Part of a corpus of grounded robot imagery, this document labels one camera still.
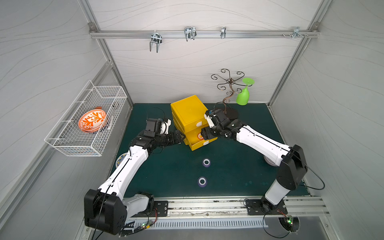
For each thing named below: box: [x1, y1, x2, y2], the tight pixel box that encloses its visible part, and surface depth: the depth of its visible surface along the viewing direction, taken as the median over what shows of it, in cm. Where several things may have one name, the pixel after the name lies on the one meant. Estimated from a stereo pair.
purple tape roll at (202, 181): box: [197, 176, 208, 188], surface depth 84 cm
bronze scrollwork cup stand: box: [211, 69, 253, 120], surface depth 95 cm
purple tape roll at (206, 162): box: [202, 158, 211, 168], surface depth 91 cm
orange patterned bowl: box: [78, 106, 107, 133], surface depth 67 cm
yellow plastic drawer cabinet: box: [170, 95, 218, 151], surface depth 90 cm
